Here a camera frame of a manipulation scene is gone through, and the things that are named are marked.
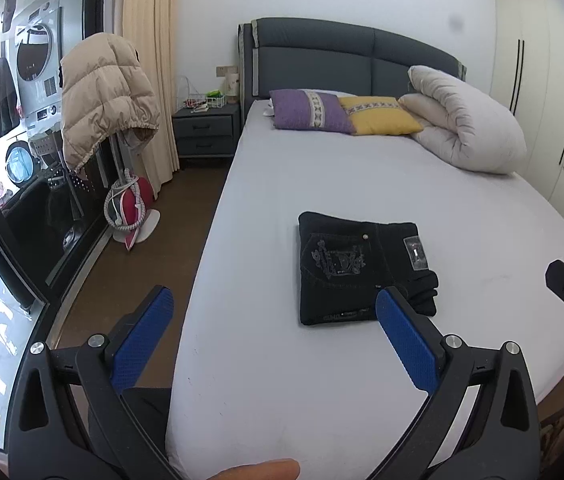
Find white washing machine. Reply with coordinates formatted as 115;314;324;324
6;0;62;136

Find black denim pants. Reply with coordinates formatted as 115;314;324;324
298;211;439;326

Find black clothes rack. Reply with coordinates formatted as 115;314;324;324
28;128;139;245

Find yellow pillow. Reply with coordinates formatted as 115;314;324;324
339;96;423;136

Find white folded duvet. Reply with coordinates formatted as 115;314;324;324
399;65;527;174

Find white wire basket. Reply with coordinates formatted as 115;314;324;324
182;76;227;113

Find white wardrobe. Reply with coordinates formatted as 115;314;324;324
491;0;564;217

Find dark grey nightstand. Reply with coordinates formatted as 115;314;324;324
171;104;242;158

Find black framed glass door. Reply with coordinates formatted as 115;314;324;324
0;0;128;451

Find dark grey headboard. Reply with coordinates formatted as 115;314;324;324
237;18;467;118

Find left hand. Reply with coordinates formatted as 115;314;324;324
209;458;300;480

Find purple pillow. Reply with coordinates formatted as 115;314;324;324
270;89;355;134

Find beige puffer jacket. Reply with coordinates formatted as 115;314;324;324
61;32;160;172

